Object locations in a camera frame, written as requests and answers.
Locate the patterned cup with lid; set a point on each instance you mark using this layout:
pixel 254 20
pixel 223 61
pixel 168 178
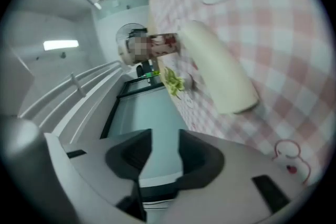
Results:
pixel 165 46

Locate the ceiling light panel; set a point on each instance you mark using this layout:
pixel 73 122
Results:
pixel 61 44

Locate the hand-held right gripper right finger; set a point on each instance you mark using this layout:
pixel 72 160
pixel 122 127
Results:
pixel 231 191

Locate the pink checked bear tablecloth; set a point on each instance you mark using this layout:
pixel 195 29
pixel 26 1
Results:
pixel 283 34

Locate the black window frame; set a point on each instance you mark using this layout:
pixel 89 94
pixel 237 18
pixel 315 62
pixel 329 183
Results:
pixel 123 91

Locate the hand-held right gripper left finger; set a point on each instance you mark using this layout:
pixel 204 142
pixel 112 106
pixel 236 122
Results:
pixel 105 191

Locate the small green potted plant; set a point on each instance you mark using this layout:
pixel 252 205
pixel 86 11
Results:
pixel 175 82

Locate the green plastic bottle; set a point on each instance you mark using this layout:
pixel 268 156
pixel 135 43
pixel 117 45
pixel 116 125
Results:
pixel 150 75

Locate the white cylindrical bottle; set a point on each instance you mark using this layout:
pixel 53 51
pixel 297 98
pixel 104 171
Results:
pixel 220 68

